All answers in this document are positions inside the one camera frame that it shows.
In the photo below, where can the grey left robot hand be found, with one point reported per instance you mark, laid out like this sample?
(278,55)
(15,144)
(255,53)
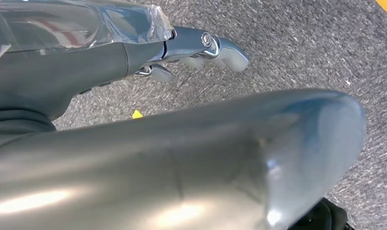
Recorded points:
(54,70)

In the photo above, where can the black robot foot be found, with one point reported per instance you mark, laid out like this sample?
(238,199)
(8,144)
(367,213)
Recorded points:
(320,216)

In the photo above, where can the small yellow tape piece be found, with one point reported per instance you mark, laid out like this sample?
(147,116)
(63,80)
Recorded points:
(137,115)

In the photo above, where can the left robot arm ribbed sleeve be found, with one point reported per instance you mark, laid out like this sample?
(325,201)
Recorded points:
(15,127)

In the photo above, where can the silver robot thigh shell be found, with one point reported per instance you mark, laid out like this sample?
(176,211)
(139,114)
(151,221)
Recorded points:
(180,158)

